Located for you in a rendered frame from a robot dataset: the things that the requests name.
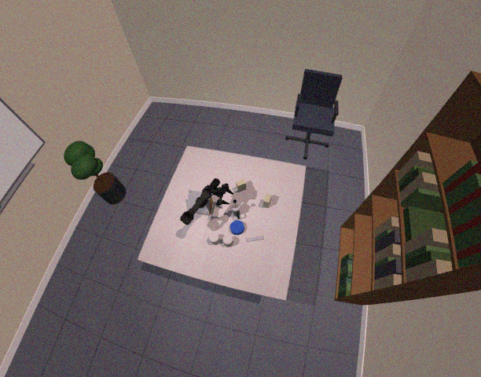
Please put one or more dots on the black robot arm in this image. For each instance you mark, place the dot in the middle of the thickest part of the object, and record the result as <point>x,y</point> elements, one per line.
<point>201,201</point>

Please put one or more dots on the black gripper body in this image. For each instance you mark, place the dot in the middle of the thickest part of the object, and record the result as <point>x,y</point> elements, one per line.
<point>219,201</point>

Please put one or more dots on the dark blue short cylinder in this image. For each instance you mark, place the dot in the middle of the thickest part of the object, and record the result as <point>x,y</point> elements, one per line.
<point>237,227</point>

